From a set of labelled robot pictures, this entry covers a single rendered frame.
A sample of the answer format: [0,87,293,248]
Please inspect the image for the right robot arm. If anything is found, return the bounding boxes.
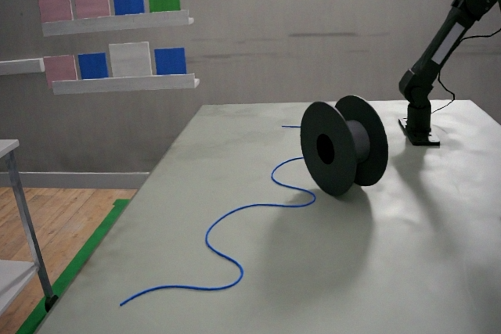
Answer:
[398,0,498,145]

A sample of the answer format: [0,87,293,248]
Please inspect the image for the black cable reel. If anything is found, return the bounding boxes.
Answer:
[300,95,389,196]

